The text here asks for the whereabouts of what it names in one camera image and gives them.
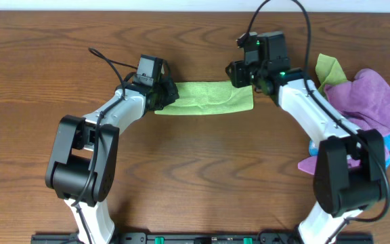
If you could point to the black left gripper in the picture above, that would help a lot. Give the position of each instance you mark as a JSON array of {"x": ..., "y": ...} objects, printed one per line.
[{"x": 169, "y": 91}]

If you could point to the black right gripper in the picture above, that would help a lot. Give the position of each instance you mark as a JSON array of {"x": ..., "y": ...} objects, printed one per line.
[{"x": 237, "y": 74}]

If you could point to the light green cloth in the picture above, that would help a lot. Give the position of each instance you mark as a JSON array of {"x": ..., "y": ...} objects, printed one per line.
[{"x": 209, "y": 98}]

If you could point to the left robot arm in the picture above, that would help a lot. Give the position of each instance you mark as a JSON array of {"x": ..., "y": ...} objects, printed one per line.
[{"x": 82, "y": 164}]

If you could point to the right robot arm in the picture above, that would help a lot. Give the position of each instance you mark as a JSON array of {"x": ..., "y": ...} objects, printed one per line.
[{"x": 350, "y": 174}]

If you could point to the olive green cloth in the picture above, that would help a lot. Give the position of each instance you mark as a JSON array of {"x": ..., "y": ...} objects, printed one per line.
[{"x": 329, "y": 72}]

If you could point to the purple cloth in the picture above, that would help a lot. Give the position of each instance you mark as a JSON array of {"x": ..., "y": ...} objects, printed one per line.
[{"x": 365, "y": 101}]

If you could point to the blue cloth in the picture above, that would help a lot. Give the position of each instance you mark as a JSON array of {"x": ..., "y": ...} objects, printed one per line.
[{"x": 308, "y": 165}]

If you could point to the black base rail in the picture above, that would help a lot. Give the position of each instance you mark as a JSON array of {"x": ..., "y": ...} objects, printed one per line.
[{"x": 263, "y": 238}]

